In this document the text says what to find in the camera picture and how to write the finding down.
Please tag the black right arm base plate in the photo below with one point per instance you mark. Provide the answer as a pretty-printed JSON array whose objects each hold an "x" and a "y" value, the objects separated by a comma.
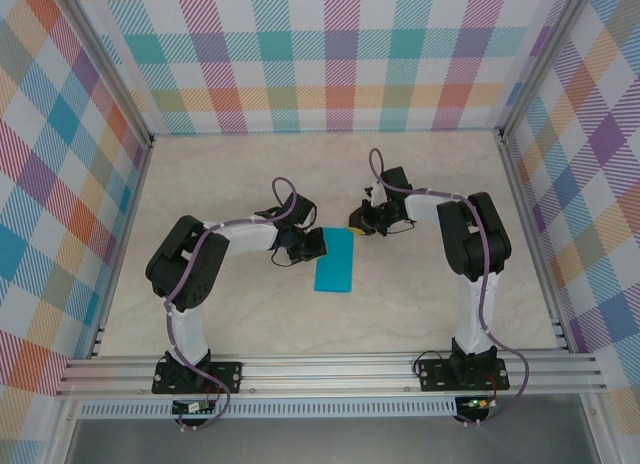
[{"x": 430, "y": 374}]

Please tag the small circuit board green light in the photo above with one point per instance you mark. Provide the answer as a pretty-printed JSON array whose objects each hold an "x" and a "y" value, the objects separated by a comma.
[{"x": 477, "y": 403}]

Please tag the aluminium frame upright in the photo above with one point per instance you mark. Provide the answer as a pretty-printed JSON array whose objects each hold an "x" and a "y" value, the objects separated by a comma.
[
  {"x": 544, "y": 59},
  {"x": 106, "y": 59}
]

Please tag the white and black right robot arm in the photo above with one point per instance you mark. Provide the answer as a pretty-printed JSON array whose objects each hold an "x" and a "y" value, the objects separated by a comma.
[{"x": 452, "y": 234}]

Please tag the grey metal sheet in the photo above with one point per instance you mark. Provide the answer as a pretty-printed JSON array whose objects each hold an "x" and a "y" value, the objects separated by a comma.
[{"x": 325, "y": 441}]

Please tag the small black circuit board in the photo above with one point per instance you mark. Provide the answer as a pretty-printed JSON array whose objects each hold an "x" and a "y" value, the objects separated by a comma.
[{"x": 187, "y": 408}]

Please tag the blue paper sheet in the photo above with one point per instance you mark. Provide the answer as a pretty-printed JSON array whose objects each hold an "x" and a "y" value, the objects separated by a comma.
[{"x": 335, "y": 269}]

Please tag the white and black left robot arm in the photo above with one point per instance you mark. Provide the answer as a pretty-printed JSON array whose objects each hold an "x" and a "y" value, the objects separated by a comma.
[{"x": 247, "y": 241}]

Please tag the aluminium frame leg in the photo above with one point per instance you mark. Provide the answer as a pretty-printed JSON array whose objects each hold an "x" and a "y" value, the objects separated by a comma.
[
  {"x": 602, "y": 434},
  {"x": 62, "y": 434}
]

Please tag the aluminium side rail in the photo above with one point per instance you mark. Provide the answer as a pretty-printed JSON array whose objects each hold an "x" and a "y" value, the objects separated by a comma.
[
  {"x": 132, "y": 204},
  {"x": 534, "y": 234}
]

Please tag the aluminium mounting rail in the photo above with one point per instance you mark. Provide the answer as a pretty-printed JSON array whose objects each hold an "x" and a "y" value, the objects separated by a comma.
[{"x": 325, "y": 376}]

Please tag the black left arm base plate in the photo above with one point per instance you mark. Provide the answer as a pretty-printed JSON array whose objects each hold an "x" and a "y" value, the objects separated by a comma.
[{"x": 232, "y": 371}]

